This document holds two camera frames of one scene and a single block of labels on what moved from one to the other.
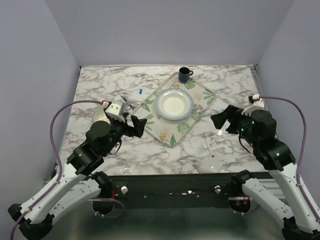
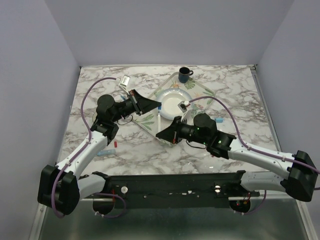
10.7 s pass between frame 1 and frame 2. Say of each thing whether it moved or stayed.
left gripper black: moved
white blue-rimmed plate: stayed
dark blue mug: stayed
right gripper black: moved
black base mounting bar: stayed
